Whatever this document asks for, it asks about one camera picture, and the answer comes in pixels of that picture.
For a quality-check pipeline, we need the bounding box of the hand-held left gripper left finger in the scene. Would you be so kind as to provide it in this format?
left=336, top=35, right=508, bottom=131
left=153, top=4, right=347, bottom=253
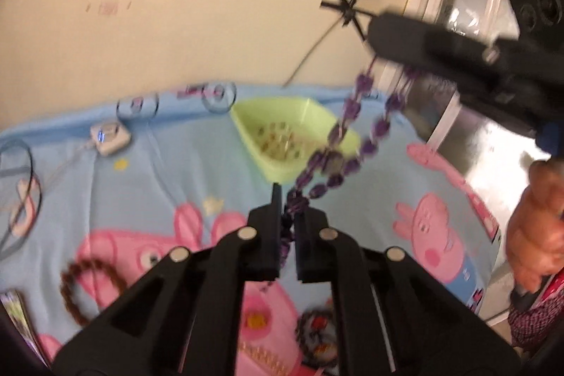
left=50, top=183, right=283, bottom=376

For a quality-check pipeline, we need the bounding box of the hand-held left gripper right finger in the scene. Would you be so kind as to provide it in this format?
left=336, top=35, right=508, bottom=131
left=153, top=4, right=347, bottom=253
left=294, top=209, right=521, bottom=376

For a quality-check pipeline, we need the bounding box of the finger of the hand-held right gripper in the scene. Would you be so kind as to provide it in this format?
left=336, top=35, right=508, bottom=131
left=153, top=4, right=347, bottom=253
left=367, top=11, right=542, bottom=134

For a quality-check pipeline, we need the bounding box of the black bead bracelet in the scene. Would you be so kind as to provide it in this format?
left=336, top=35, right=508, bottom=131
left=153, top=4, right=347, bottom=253
left=294, top=306, right=341, bottom=364

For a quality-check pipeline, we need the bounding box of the purple bead necklace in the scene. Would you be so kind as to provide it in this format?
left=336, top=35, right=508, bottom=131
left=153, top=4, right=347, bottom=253
left=277, top=59, right=420, bottom=271

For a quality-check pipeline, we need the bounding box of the green plastic basket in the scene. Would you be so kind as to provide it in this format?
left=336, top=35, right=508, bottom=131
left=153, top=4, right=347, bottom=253
left=230, top=98, right=360, bottom=185

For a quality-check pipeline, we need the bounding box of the large brown bead bracelet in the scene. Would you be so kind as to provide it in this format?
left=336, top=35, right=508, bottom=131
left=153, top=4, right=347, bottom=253
left=59, top=259, right=129, bottom=329

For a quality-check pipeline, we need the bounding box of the person's right hand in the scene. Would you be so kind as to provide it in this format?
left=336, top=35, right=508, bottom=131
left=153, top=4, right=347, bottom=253
left=504, top=159, right=564, bottom=294

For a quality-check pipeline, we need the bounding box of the black tape cross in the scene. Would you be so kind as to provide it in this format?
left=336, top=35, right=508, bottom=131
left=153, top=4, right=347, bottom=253
left=320, top=0, right=376, bottom=43

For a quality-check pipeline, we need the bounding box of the cartoon pig printed blanket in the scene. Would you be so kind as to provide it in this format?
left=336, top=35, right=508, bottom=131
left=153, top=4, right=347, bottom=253
left=0, top=83, right=503, bottom=376

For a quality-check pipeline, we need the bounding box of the small white charger device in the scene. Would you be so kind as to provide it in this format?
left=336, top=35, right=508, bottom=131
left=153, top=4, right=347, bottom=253
left=90, top=121, right=132, bottom=157

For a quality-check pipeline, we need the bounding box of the red checked clothing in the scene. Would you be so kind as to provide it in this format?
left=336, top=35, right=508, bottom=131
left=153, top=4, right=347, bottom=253
left=508, top=274, right=564, bottom=349

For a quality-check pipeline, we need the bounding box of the smartphone in gold case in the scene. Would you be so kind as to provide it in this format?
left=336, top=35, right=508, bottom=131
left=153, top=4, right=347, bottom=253
left=0, top=290, right=45, bottom=364

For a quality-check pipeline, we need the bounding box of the beige wall cable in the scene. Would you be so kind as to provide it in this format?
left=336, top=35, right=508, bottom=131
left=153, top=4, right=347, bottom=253
left=282, top=23, right=350, bottom=88

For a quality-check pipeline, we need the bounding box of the white and pink cable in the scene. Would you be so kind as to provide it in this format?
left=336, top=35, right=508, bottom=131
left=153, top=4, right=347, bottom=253
left=11, top=177, right=41, bottom=236

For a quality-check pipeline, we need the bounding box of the black cable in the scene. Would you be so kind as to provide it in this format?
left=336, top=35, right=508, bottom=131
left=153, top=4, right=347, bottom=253
left=0, top=139, right=43, bottom=259

